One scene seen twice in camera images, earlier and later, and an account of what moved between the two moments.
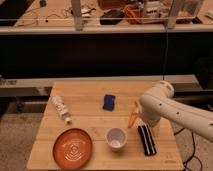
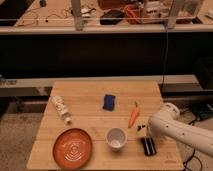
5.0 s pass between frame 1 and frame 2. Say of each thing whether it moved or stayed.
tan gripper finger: moved
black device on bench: stayed
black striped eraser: stayed
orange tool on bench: stayed
